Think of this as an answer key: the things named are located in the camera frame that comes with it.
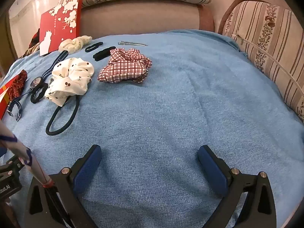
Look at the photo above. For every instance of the red plaid scrunchie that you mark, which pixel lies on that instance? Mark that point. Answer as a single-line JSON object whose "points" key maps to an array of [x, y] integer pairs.
{"points": [[125, 66]]}

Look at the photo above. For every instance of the blue terry blanket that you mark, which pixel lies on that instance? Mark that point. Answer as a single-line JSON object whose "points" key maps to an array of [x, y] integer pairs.
{"points": [[166, 114]]}

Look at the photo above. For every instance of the red polka dot scrunchie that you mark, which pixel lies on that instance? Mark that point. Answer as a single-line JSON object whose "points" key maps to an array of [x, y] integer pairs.
{"points": [[17, 85]]}

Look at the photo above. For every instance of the red gift box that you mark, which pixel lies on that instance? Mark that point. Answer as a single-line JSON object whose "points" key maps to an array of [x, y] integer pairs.
{"points": [[4, 99]]}

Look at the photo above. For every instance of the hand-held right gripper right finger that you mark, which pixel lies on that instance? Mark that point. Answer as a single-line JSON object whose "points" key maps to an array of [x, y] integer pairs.
{"points": [[213, 171]]}

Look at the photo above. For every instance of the cream scrunchie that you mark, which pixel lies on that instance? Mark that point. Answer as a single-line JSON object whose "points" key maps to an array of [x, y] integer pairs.
{"points": [[74, 43]]}

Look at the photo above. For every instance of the white cherry print scrunchie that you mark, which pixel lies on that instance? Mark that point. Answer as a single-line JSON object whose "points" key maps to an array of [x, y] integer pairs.
{"points": [[71, 76]]}

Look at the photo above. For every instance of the brown sofa backrest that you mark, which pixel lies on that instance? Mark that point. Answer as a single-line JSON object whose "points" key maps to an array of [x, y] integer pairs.
{"points": [[142, 20]]}

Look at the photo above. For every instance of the silver hair clip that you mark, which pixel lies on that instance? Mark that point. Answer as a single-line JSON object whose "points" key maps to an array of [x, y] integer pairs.
{"points": [[131, 43]]}

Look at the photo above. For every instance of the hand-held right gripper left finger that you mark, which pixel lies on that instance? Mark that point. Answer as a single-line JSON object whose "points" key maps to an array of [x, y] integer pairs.
{"points": [[86, 171]]}

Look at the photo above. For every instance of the pile of clothes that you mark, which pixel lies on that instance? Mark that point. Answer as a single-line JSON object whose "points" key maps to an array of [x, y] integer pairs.
{"points": [[32, 45]]}

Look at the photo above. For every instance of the red box lid white flowers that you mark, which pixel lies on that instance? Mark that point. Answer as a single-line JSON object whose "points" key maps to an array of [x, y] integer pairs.
{"points": [[63, 26]]}

